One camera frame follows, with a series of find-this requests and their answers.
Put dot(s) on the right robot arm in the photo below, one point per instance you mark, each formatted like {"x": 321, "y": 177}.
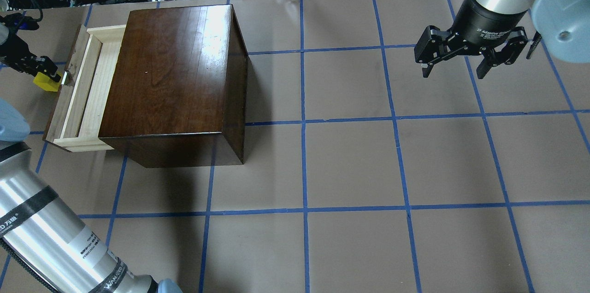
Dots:
{"x": 562, "y": 24}

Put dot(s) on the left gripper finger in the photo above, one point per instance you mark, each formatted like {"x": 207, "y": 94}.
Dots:
{"x": 45, "y": 66}

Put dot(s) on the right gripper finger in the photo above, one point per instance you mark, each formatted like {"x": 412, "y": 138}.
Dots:
{"x": 487, "y": 63}
{"x": 426, "y": 69}

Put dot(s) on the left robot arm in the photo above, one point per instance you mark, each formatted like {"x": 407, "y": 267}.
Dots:
{"x": 37, "y": 228}

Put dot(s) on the wooden drawer with white handle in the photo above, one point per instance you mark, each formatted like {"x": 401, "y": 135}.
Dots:
{"x": 75, "y": 120}

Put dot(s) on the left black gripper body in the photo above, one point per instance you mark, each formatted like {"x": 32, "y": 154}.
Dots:
{"x": 14, "y": 51}

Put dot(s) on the dark wooden drawer box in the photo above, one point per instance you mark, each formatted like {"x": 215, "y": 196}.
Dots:
{"x": 178, "y": 92}

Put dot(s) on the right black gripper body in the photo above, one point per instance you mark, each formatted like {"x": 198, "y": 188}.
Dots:
{"x": 485, "y": 25}

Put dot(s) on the yellow block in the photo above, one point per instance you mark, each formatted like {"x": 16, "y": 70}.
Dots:
{"x": 46, "y": 83}

